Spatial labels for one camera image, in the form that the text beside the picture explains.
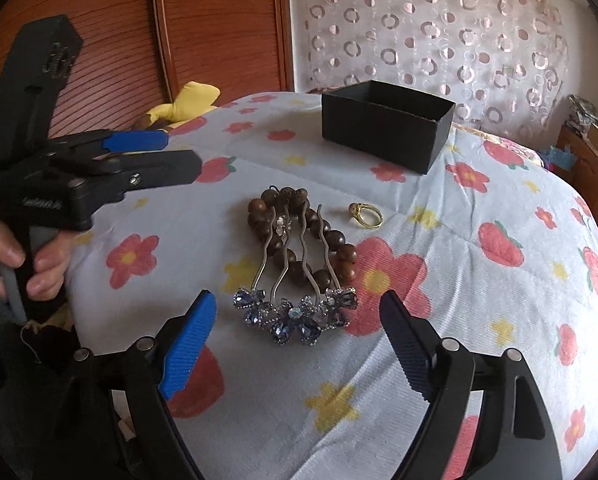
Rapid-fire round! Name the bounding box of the floral rose print blanket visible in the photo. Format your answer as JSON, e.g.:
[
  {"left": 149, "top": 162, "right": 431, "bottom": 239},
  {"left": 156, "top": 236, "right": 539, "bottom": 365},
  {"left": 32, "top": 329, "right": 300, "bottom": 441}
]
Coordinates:
[{"left": 452, "top": 124, "right": 557, "bottom": 162}]

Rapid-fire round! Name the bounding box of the gold ring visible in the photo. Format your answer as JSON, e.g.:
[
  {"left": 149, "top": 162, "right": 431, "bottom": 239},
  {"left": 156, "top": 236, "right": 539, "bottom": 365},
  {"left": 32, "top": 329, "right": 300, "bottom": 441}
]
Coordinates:
[{"left": 347, "top": 201, "right": 384, "bottom": 230}]

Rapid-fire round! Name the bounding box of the strawberry and flower print bedsheet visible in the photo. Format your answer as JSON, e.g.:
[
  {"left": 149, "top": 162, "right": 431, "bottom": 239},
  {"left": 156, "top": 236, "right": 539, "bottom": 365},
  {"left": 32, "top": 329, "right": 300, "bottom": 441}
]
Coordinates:
[{"left": 66, "top": 91, "right": 598, "bottom": 480}]

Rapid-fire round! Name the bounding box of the long wooden cabinet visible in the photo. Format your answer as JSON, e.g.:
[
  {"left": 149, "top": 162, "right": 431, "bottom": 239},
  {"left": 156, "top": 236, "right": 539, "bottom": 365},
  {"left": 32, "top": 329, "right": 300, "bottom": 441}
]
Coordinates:
[{"left": 556, "top": 125, "right": 598, "bottom": 206}]

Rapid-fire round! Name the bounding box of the wooden slatted wardrobe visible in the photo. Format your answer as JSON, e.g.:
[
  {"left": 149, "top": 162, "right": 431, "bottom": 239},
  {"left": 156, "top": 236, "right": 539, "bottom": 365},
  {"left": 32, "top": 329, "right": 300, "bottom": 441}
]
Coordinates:
[{"left": 0, "top": 0, "right": 295, "bottom": 171}]

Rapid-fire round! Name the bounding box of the circle pattern sheer wall curtain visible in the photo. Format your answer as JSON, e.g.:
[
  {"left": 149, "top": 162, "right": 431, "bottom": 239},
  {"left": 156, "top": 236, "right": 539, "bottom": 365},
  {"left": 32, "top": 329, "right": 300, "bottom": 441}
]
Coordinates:
[{"left": 286, "top": 0, "right": 567, "bottom": 142}]

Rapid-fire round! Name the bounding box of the crumpled blue bag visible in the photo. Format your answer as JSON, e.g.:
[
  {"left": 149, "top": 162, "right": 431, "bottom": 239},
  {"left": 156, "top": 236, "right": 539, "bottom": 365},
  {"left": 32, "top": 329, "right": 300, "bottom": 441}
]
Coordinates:
[{"left": 543, "top": 145, "right": 578, "bottom": 172}]

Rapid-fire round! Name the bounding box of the yellow plush toy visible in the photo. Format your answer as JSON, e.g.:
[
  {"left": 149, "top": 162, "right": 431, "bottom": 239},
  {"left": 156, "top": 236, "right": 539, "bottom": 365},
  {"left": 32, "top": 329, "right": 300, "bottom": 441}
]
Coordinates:
[{"left": 146, "top": 81, "right": 221, "bottom": 126}]

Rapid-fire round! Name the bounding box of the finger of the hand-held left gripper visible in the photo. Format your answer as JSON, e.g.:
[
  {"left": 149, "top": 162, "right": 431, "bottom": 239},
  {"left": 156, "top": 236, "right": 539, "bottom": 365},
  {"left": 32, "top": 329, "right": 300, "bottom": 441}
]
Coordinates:
[
  {"left": 54, "top": 150, "right": 203, "bottom": 216},
  {"left": 49, "top": 130, "right": 169, "bottom": 158}
]

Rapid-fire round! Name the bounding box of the person's left hand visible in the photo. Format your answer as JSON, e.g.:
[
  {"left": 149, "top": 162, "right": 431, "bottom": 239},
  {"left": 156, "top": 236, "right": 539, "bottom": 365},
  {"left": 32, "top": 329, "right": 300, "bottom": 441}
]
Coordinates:
[{"left": 0, "top": 216, "right": 70, "bottom": 301}]

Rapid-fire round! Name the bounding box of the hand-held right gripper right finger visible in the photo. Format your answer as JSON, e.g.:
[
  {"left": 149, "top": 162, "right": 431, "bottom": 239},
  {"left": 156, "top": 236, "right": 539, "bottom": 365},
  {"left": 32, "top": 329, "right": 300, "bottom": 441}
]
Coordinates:
[{"left": 380, "top": 291, "right": 562, "bottom": 480}]

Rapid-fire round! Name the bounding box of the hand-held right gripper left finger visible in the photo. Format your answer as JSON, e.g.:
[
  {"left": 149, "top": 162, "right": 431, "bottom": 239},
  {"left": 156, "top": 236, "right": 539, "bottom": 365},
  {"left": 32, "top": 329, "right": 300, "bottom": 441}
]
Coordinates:
[{"left": 44, "top": 291, "right": 217, "bottom": 480}]

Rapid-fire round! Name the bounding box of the blue crystal flower hair comb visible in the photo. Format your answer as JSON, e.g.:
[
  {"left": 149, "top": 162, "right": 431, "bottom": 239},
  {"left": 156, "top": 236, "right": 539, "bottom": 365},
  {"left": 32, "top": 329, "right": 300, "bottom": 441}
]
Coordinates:
[{"left": 233, "top": 205, "right": 359, "bottom": 347}]

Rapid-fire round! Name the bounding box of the black cardboard box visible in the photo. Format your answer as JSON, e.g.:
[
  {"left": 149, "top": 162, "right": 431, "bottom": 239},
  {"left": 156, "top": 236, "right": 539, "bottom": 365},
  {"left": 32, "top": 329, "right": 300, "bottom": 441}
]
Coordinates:
[{"left": 321, "top": 80, "right": 456, "bottom": 175}]

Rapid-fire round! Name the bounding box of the brown wooden bead bracelet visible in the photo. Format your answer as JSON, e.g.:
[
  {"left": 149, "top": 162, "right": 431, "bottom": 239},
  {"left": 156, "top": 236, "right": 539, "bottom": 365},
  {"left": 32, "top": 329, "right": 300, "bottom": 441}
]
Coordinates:
[{"left": 247, "top": 186, "right": 358, "bottom": 292}]

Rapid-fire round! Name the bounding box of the pile of papers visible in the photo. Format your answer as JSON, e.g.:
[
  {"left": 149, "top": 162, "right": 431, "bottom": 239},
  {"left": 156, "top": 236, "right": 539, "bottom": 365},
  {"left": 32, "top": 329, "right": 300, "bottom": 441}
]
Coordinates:
[{"left": 566, "top": 94, "right": 598, "bottom": 132}]

